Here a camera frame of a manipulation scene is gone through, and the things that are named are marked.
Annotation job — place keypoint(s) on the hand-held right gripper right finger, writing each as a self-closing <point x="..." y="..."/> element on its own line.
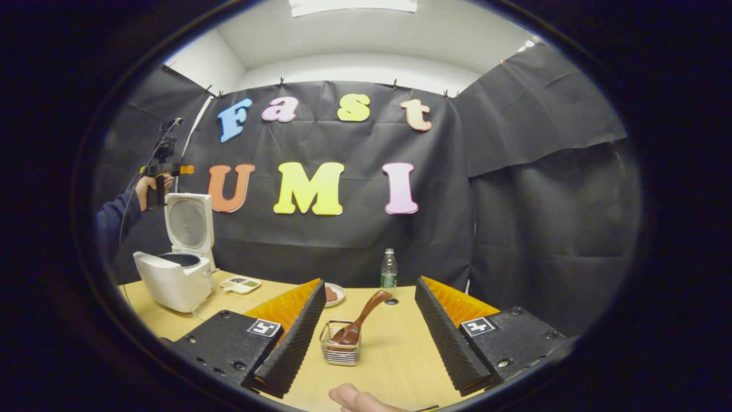
<point x="443" y="337"/>

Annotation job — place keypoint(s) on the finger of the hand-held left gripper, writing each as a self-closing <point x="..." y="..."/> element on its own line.
<point x="184" y="169"/>

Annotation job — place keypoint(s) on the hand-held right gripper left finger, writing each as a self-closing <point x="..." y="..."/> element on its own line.
<point x="294" y="343"/>

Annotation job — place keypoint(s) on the brown wooden spoon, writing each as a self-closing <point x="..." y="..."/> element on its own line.
<point x="366" y="312"/>

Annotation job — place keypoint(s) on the white rice cooker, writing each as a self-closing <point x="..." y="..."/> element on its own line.
<point x="174" y="280"/>

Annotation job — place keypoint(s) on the brown meat piece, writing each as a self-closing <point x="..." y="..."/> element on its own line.
<point x="330" y="294"/>

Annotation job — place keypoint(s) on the white round plate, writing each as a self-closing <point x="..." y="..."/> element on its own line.
<point x="341" y="294"/>

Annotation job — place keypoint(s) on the white divided condiment dish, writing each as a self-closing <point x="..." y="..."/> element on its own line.
<point x="240" y="284"/>

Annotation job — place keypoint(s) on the clear plastic water bottle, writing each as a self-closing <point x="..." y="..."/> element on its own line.
<point x="389" y="274"/>

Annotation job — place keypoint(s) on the black backdrop cloth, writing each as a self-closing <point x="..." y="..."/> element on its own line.
<point x="354" y="240"/>

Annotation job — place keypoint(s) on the ceiling light panel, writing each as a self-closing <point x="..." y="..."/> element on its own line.
<point x="351" y="7"/>
<point x="529" y="46"/>

